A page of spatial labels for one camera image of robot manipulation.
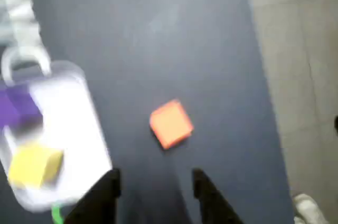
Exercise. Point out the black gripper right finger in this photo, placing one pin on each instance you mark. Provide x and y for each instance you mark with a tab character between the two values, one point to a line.
211	203

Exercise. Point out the purple foam block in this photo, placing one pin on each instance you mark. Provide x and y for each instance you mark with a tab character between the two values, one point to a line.
16	107

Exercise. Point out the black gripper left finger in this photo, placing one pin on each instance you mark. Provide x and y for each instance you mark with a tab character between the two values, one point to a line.
100	200

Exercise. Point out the white plastic tray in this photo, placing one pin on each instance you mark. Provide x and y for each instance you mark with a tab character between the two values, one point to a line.
74	129

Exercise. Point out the white crumpled cloth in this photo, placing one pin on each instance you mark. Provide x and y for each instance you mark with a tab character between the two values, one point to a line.
309	208

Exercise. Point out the orange foam block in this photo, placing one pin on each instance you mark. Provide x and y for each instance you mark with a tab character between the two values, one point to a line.
170	123

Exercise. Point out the dark mat with printed letters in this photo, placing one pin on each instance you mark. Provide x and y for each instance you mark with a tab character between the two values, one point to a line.
171	49

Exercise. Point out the yellow foam block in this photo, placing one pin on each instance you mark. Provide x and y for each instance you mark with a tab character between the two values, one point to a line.
31	166

